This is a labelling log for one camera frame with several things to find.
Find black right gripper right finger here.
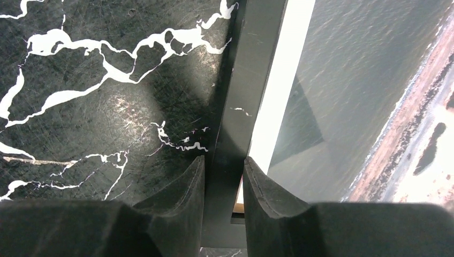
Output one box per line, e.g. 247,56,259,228
243,157,453,256

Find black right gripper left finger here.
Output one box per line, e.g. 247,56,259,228
1,156,205,256

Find photo with backing board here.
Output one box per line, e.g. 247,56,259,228
248,1,453,202

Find black picture frame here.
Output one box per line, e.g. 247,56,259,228
201,1,286,248

